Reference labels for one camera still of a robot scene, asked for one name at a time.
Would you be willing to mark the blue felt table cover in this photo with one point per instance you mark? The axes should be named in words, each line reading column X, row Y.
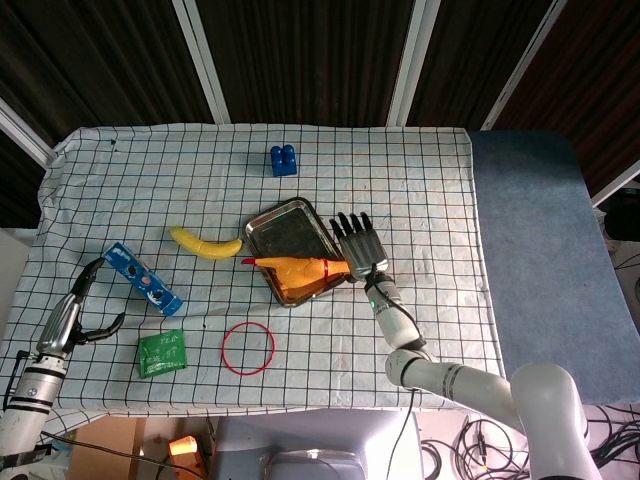
column 540, row 250

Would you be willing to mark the green tea packet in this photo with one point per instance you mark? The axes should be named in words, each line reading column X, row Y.
column 162, row 355

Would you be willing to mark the stainless steel tray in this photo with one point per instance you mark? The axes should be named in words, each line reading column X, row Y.
column 285, row 235

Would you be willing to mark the blue cookie box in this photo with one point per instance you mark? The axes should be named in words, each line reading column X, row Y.
column 142, row 277

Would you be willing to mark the white black checked tablecloth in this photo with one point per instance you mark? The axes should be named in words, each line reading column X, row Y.
column 425, row 175

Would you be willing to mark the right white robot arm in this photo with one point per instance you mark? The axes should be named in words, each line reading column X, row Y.
column 470, row 385

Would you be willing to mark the grey robot torso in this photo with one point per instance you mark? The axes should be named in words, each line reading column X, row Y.
column 300, row 445

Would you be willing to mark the blue building block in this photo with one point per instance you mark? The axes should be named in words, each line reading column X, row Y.
column 283, row 162

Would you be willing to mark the white frame post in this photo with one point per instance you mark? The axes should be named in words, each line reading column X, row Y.
column 412, row 60
column 525, row 65
column 617, row 182
column 25, row 132
column 202, row 60

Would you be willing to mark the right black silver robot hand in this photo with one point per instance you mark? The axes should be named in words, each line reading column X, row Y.
column 365, row 252

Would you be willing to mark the orange rubber chicken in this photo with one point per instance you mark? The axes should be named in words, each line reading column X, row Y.
column 300, row 272

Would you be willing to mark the yellow banana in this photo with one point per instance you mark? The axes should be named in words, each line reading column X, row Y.
column 210, row 247

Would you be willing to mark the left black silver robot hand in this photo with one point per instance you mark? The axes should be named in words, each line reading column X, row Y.
column 57, row 325

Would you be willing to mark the small orange lit object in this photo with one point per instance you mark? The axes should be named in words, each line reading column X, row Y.
column 182, row 450

